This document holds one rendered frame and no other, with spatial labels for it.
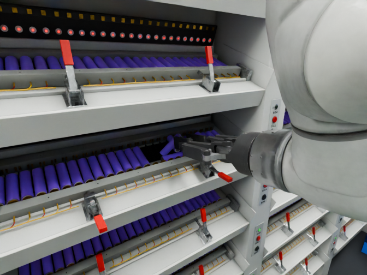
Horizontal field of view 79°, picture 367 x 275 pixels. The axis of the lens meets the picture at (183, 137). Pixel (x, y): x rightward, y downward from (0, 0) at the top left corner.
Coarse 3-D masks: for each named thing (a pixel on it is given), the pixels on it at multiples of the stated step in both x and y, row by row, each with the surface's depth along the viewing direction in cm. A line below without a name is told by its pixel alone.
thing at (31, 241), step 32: (160, 128) 61; (224, 128) 69; (160, 160) 55; (128, 192) 45; (160, 192) 47; (192, 192) 51; (32, 224) 37; (64, 224) 38; (0, 256) 32; (32, 256) 36
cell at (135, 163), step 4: (128, 148) 53; (128, 152) 52; (132, 152) 52; (128, 156) 51; (132, 156) 51; (132, 160) 50; (136, 160) 50; (132, 164) 50; (136, 164) 49; (140, 164) 50
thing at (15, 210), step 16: (176, 160) 52; (192, 160) 54; (112, 176) 45; (128, 176) 46; (144, 176) 48; (64, 192) 40; (80, 192) 41; (96, 192) 43; (0, 208) 35; (16, 208) 36; (32, 208) 37
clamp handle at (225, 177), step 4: (208, 168) 53; (212, 168) 53; (216, 172) 51; (220, 172) 50; (220, 176) 49; (224, 176) 49; (228, 176) 49; (224, 180) 49; (228, 180) 47; (232, 180) 48
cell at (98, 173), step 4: (92, 156) 49; (88, 160) 48; (92, 160) 48; (96, 160) 48; (92, 164) 47; (96, 164) 47; (92, 168) 46; (96, 168) 46; (100, 168) 47; (92, 172) 46; (96, 172) 45; (100, 172) 46; (96, 176) 45; (100, 176) 45
